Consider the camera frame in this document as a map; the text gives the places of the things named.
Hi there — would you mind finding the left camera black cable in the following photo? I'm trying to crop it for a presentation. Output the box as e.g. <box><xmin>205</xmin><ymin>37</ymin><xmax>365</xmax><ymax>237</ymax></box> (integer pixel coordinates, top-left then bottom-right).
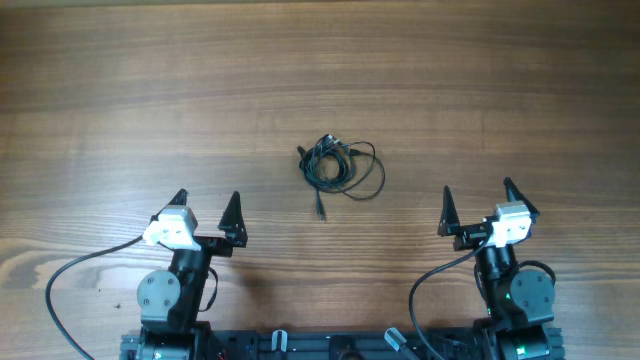
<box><xmin>44</xmin><ymin>234</ymin><xmax>145</xmax><ymax>360</ymax></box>

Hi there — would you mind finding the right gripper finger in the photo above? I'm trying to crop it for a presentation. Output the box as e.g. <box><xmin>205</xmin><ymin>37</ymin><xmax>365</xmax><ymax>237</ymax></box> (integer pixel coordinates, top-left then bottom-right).
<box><xmin>503</xmin><ymin>177</ymin><xmax>540</xmax><ymax>223</ymax></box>
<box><xmin>437</xmin><ymin>186</ymin><xmax>460</xmax><ymax>237</ymax></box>

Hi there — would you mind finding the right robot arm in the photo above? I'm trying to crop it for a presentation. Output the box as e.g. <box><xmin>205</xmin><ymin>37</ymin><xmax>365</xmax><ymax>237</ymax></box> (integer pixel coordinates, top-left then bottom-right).
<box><xmin>438</xmin><ymin>177</ymin><xmax>565</xmax><ymax>360</ymax></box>

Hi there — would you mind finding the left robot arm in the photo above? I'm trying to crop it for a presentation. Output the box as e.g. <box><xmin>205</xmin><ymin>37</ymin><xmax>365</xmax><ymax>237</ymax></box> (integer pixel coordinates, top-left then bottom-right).
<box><xmin>119</xmin><ymin>189</ymin><xmax>248</xmax><ymax>360</ymax></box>

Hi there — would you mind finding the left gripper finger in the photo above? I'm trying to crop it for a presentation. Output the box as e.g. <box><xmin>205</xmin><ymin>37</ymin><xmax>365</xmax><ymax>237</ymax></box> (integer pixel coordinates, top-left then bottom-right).
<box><xmin>150</xmin><ymin>188</ymin><xmax>189</xmax><ymax>222</ymax></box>
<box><xmin>218</xmin><ymin>191</ymin><xmax>248</xmax><ymax>248</ymax></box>

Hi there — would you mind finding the right camera black cable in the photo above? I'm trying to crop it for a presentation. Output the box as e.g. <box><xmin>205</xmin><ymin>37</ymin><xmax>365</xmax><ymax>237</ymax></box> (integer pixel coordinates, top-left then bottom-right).
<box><xmin>408</xmin><ymin>234</ymin><xmax>494</xmax><ymax>360</ymax></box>

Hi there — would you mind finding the camera black cable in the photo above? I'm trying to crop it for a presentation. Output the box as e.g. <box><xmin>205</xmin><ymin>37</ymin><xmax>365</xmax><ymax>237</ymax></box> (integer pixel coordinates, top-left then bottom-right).
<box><xmin>44</xmin><ymin>234</ymin><xmax>145</xmax><ymax>360</ymax></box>
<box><xmin>408</xmin><ymin>234</ymin><xmax>494</xmax><ymax>360</ymax></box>

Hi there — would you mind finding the black usb cable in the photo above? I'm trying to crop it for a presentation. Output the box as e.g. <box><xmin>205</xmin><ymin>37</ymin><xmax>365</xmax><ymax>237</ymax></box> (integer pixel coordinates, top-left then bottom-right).
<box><xmin>296</xmin><ymin>133</ymin><xmax>387</xmax><ymax>222</ymax></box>

